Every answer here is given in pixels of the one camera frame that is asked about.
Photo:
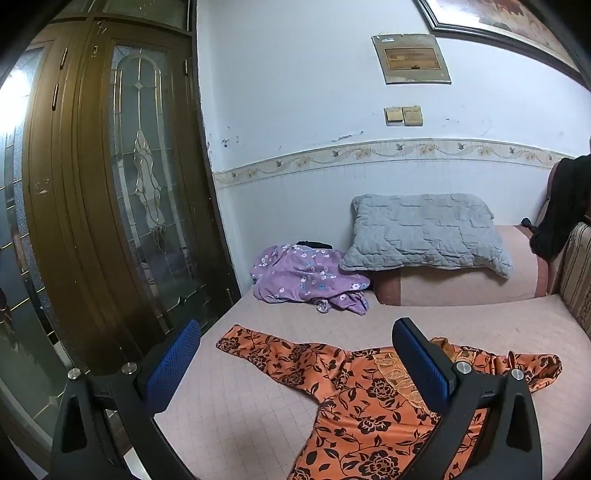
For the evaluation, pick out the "framed wall picture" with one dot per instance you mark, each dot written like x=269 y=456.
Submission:
x=485 y=14

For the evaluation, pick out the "wooden glass door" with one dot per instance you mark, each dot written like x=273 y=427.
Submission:
x=23 y=277
x=92 y=207

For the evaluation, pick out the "purple floral garment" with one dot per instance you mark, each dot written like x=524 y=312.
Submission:
x=300 y=277

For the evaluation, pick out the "grey quilted pillow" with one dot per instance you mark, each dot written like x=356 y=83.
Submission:
x=425 y=230

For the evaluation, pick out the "dark cloth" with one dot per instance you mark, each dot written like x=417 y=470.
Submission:
x=568 y=207

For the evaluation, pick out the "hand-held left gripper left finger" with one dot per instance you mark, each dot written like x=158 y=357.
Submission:
x=178 y=355

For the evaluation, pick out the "striped cushion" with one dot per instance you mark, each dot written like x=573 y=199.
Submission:
x=579 y=277

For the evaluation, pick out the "black cloth item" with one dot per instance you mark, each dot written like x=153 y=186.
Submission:
x=314 y=244

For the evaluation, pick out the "pink quilted bed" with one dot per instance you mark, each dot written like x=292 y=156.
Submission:
x=258 y=415

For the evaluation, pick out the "pink bolster cushion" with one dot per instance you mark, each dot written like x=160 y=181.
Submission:
x=461 y=286

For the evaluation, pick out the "beige wall switch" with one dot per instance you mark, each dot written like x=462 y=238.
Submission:
x=394 y=116
x=412 y=115

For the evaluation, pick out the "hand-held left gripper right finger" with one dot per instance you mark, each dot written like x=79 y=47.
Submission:
x=422 y=364

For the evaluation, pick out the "orange black floral garment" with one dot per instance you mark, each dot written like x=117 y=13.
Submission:
x=360 y=406

